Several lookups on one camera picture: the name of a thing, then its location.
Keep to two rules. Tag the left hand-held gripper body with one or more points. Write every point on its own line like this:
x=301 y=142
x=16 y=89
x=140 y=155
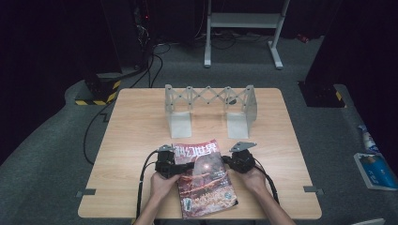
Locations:
x=165 y=164

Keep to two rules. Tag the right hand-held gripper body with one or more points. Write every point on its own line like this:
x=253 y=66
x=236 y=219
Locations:
x=242 y=161

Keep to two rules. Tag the red cover magazine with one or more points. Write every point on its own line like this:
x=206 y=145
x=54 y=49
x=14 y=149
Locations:
x=206 y=184

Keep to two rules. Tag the grey expandable book rack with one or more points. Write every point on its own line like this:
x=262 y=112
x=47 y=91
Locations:
x=239 y=125

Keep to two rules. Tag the person's left hand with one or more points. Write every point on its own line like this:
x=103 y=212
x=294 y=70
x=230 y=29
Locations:
x=162 y=186

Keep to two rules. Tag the person's right hand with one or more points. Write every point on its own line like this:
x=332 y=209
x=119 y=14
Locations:
x=252 y=181

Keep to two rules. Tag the grey tape strip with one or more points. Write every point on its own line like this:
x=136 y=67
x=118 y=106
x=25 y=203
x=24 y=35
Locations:
x=86 y=192
x=313 y=189

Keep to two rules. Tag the black yellow striped stand base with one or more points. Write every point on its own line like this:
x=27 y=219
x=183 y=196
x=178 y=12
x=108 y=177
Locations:
x=322 y=95
x=100 y=90

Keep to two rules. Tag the white plastic bottle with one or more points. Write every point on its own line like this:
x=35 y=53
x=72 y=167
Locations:
x=369 y=142

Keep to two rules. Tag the blue white packet on floor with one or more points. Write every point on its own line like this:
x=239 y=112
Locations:
x=375 y=172

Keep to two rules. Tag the small red object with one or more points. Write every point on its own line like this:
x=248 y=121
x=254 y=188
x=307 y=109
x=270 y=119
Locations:
x=303 y=38

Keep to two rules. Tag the white metal stand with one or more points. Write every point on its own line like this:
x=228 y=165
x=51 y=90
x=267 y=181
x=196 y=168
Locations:
x=242 y=20

